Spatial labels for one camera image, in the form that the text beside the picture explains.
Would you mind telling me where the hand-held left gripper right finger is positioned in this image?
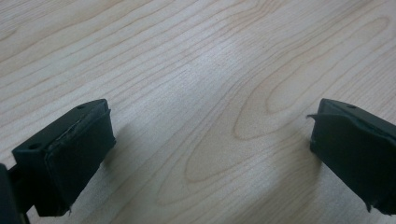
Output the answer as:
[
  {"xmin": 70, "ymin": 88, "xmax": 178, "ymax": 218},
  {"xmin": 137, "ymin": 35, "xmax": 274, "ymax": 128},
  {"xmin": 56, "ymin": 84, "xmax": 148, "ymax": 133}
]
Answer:
[{"xmin": 306, "ymin": 98, "xmax": 396, "ymax": 217}]

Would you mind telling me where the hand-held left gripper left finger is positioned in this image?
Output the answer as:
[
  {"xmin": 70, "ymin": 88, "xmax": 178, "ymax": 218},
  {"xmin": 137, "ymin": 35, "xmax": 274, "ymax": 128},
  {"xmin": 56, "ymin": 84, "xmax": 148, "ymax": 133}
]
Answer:
[{"xmin": 11, "ymin": 98, "xmax": 117, "ymax": 217}]

